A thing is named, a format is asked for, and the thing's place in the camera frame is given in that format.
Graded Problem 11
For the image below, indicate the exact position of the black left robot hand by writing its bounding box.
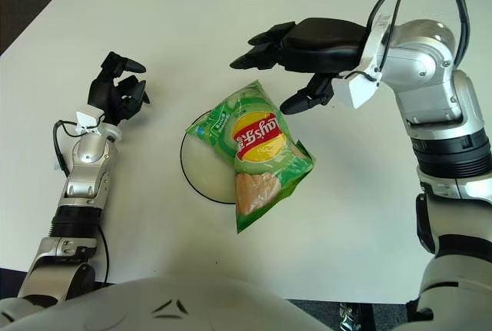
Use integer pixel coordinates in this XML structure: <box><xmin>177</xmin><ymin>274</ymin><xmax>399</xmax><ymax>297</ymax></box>
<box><xmin>87</xmin><ymin>51</ymin><xmax>150</xmax><ymax>127</ymax></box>

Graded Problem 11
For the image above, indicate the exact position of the grey robot torso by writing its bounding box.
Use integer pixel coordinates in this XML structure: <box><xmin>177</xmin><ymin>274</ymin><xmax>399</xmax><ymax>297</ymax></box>
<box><xmin>0</xmin><ymin>275</ymin><xmax>343</xmax><ymax>331</ymax></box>

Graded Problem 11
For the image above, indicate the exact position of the white right wrist connector box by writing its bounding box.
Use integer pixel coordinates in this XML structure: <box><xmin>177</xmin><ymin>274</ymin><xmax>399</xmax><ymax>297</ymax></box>
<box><xmin>331</xmin><ymin>71</ymin><xmax>381</xmax><ymax>109</ymax></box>

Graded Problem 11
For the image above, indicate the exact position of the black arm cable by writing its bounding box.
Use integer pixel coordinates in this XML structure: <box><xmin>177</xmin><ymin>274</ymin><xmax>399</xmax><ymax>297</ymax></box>
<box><xmin>52</xmin><ymin>118</ymin><xmax>111</xmax><ymax>284</ymax></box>
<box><xmin>367</xmin><ymin>0</ymin><xmax>472</xmax><ymax>73</ymax></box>

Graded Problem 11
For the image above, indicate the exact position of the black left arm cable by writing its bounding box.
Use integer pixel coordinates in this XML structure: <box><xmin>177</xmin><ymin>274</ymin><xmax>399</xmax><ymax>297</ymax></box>
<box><xmin>52</xmin><ymin>118</ymin><xmax>111</xmax><ymax>284</ymax></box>

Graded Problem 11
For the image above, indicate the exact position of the white plate with black rim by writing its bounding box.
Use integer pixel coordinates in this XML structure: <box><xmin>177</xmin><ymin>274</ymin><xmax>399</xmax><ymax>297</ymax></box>
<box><xmin>179</xmin><ymin>110</ymin><xmax>239</xmax><ymax>205</ymax></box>

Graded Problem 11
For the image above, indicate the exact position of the green chips snack bag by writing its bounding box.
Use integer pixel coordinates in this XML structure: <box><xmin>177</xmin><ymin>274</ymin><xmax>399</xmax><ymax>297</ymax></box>
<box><xmin>185</xmin><ymin>80</ymin><xmax>317</xmax><ymax>235</ymax></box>

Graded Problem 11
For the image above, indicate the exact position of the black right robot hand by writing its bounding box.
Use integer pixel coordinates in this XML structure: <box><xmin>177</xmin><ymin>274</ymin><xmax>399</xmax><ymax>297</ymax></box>
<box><xmin>229</xmin><ymin>17</ymin><xmax>372</xmax><ymax>115</ymax></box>

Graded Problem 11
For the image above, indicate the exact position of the grey metallic object under table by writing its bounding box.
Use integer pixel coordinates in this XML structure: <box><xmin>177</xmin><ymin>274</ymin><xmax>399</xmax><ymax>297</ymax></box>
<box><xmin>337</xmin><ymin>303</ymin><xmax>364</xmax><ymax>331</ymax></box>

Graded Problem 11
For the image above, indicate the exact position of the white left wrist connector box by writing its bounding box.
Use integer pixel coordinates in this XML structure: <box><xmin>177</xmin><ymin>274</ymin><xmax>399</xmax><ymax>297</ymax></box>
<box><xmin>75</xmin><ymin>110</ymin><xmax>103</xmax><ymax>134</ymax></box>

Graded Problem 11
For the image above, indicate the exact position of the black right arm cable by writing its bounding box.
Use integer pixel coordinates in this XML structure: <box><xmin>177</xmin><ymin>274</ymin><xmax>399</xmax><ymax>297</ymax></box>
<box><xmin>367</xmin><ymin>0</ymin><xmax>472</xmax><ymax>73</ymax></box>

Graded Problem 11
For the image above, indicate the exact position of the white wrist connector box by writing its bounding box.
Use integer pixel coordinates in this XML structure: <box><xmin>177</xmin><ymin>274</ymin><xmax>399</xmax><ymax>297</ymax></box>
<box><xmin>331</xmin><ymin>71</ymin><xmax>381</xmax><ymax>109</ymax></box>
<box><xmin>75</xmin><ymin>110</ymin><xmax>103</xmax><ymax>134</ymax></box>

